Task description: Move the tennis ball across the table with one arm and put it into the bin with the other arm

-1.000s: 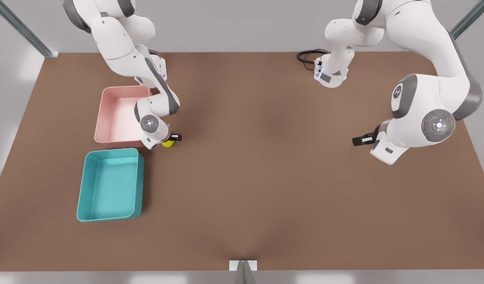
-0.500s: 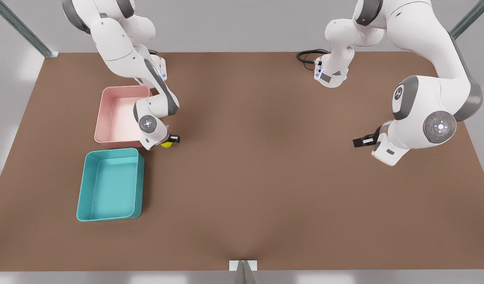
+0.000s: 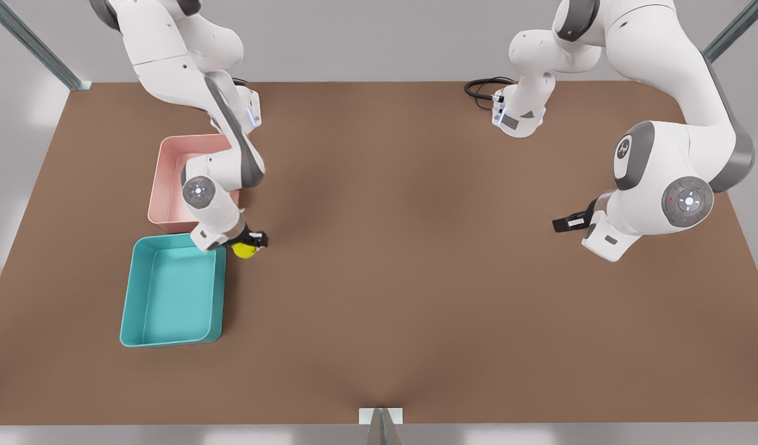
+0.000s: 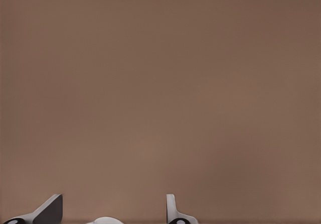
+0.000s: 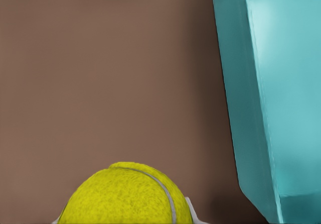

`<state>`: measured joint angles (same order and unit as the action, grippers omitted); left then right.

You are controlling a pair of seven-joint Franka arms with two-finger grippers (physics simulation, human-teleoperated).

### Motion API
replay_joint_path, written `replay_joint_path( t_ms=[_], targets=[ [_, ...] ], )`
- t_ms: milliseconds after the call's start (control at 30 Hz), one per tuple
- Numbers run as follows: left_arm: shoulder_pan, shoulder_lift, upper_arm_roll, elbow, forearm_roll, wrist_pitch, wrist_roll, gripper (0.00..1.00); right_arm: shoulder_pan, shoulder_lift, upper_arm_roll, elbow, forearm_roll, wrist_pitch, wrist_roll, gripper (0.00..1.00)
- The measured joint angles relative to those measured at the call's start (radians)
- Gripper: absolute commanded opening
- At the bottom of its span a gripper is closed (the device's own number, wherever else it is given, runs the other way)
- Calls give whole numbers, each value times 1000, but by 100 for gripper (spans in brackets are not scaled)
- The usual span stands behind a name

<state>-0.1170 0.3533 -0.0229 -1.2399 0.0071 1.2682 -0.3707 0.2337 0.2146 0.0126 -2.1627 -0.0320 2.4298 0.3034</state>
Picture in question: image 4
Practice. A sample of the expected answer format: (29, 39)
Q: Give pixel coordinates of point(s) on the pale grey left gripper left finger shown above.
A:
(49, 210)

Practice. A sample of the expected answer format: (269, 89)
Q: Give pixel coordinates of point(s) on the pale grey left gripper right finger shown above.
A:
(171, 209)

